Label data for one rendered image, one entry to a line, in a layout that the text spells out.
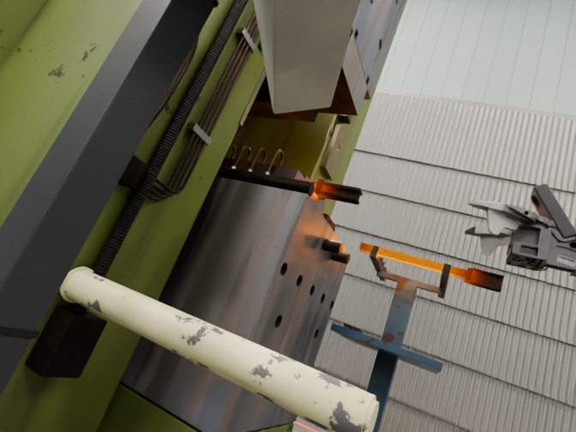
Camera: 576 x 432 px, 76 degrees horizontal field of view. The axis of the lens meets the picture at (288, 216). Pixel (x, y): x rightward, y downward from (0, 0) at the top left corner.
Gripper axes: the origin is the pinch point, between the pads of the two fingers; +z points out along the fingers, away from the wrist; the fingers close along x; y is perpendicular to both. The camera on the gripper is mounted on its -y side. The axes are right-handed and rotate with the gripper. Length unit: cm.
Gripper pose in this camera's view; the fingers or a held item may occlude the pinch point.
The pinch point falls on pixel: (466, 214)
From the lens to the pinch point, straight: 82.1
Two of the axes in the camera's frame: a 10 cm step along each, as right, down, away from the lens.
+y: -3.5, 9.0, -2.7
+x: 3.6, 4.0, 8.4
